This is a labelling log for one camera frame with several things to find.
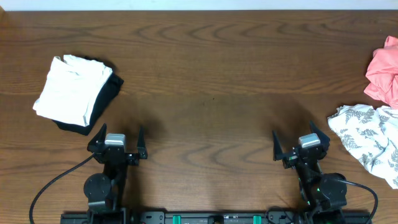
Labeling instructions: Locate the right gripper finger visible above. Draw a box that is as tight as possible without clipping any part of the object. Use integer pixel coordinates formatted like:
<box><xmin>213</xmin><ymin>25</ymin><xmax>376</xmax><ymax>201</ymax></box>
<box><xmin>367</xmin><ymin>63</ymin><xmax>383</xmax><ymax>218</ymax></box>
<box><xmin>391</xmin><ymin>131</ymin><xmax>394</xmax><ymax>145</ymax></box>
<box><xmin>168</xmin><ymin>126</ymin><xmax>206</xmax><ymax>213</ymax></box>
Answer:
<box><xmin>310</xmin><ymin>121</ymin><xmax>330</xmax><ymax>146</ymax></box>
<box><xmin>272</xmin><ymin>131</ymin><xmax>284</xmax><ymax>161</ymax></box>

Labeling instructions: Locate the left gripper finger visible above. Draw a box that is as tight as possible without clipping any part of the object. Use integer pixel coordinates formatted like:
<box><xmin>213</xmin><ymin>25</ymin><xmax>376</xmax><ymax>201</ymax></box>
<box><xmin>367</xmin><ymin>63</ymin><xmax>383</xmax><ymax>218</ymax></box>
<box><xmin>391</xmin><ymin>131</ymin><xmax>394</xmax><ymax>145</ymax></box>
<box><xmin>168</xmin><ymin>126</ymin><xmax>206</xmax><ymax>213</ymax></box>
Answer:
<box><xmin>137</xmin><ymin>126</ymin><xmax>148</xmax><ymax>159</ymax></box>
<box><xmin>87</xmin><ymin>123</ymin><xmax>107</xmax><ymax>152</ymax></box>

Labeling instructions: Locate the pink shirt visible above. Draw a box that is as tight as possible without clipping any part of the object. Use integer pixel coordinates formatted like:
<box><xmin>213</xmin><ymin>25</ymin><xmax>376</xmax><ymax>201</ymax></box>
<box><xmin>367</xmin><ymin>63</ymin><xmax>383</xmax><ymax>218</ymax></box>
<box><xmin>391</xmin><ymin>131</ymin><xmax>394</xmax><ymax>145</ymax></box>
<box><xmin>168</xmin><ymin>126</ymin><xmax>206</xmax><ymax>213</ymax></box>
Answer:
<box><xmin>364</xmin><ymin>35</ymin><xmax>397</xmax><ymax>110</ymax></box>

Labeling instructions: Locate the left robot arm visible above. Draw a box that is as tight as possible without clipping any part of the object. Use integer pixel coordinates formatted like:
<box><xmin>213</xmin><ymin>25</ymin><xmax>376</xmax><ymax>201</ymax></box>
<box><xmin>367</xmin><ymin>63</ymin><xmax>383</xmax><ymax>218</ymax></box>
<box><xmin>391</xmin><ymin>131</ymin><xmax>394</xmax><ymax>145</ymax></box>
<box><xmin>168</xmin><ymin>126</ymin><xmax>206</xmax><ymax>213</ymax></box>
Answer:
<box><xmin>83</xmin><ymin>124</ymin><xmax>148</xmax><ymax>213</ymax></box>

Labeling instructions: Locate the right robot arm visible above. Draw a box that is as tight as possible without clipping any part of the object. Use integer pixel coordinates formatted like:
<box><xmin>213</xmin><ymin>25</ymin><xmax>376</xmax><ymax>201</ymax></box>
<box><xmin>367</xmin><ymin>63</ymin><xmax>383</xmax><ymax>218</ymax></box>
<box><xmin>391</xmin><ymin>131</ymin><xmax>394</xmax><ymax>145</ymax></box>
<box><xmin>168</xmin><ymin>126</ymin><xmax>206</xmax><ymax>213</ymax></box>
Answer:
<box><xmin>272</xmin><ymin>122</ymin><xmax>347</xmax><ymax>213</ymax></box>

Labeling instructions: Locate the white fern print shirt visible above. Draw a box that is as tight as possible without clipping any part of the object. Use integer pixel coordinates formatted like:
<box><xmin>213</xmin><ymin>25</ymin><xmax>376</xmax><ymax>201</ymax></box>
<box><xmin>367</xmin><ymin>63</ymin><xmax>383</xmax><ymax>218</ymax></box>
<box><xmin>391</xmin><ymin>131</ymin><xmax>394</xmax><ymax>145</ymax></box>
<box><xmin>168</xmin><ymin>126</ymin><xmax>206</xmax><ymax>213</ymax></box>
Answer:
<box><xmin>327</xmin><ymin>104</ymin><xmax>397</xmax><ymax>189</ymax></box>

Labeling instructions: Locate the black folded shirt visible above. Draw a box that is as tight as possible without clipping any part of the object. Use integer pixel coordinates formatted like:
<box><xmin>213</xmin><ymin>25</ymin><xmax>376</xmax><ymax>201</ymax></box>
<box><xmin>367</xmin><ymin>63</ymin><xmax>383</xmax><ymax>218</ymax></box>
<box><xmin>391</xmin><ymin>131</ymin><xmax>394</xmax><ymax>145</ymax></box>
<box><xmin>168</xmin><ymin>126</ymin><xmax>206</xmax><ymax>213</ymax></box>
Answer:
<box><xmin>53</xmin><ymin>55</ymin><xmax>124</xmax><ymax>136</ymax></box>

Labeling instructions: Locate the white folded shirt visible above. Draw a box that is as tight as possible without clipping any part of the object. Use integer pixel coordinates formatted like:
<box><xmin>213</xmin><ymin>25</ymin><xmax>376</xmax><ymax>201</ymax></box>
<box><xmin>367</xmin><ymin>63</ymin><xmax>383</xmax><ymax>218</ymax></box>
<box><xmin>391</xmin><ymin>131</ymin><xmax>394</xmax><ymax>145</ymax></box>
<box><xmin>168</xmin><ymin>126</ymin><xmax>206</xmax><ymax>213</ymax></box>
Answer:
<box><xmin>33</xmin><ymin>55</ymin><xmax>113</xmax><ymax>127</ymax></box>

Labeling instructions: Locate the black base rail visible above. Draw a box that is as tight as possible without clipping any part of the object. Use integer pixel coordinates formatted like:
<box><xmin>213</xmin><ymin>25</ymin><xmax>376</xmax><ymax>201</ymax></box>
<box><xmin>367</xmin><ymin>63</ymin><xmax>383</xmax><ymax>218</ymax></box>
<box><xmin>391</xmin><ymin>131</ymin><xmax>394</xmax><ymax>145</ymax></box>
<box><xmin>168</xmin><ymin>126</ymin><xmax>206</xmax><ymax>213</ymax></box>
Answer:
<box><xmin>60</xmin><ymin>210</ymin><xmax>370</xmax><ymax>224</ymax></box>

